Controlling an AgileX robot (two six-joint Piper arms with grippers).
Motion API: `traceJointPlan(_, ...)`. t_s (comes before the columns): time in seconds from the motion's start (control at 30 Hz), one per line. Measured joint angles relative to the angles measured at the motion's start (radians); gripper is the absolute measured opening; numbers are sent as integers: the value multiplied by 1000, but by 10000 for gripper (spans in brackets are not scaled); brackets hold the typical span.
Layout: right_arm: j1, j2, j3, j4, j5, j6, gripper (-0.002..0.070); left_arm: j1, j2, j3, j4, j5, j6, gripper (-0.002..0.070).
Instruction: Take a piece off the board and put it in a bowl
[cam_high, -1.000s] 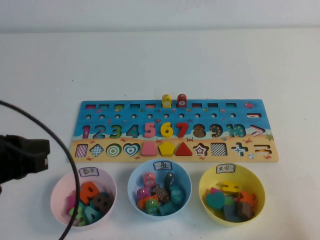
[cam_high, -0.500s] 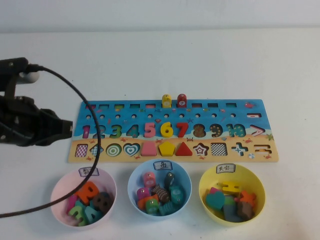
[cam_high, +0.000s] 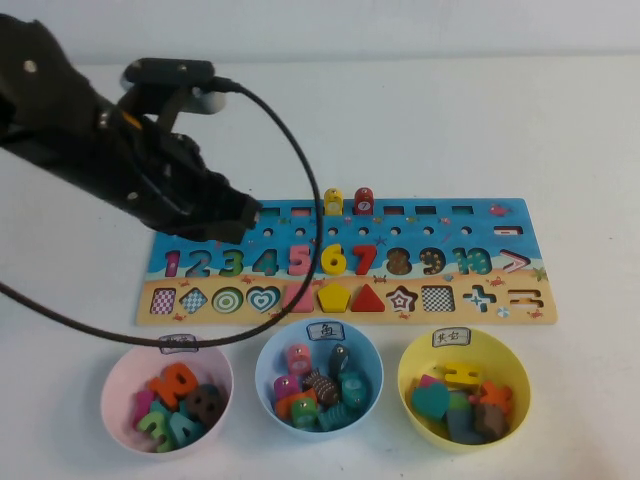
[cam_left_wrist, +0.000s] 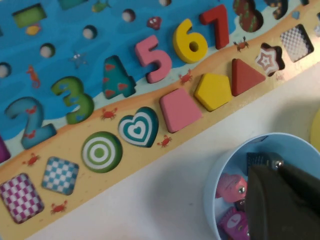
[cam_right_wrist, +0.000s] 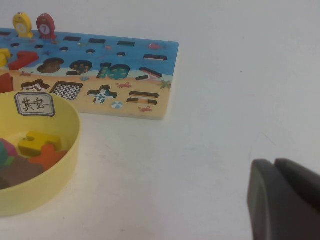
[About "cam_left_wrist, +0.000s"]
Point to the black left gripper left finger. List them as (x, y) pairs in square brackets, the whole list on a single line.
[(280, 212)]

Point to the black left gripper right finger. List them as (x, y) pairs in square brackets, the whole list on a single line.
[(305, 182)]

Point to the pink wooden trapezoid piece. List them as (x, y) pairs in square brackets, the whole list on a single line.
[(178, 110)]

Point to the yellow plastic bowl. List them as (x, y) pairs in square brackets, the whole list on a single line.
[(316, 127)]

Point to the blue plastic bowl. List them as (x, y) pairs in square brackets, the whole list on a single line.
[(212, 175)]

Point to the red wooden triangle piece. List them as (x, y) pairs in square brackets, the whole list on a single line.
[(243, 77)]

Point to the yellow wooden pentagon piece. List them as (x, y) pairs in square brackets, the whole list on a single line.
[(213, 91)]

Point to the colourful wooden puzzle board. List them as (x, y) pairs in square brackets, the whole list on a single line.
[(75, 50)]

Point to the brown scaly wooden fish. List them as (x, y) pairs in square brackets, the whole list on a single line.
[(240, 204)]

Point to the magenta wooden fish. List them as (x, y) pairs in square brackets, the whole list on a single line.
[(233, 223)]

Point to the dark blue wooden fish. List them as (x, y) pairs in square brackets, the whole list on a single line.
[(257, 160)]

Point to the coral wooden fish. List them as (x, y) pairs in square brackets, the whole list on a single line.
[(231, 186)]

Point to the red wooden number seven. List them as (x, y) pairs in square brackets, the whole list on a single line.
[(220, 25)]

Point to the yellow wooden number six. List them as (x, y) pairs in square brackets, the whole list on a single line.
[(183, 47)]

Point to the pink wooden number five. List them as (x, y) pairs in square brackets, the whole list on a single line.
[(155, 60)]

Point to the purple wooden number one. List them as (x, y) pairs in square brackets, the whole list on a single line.
[(3, 150)]

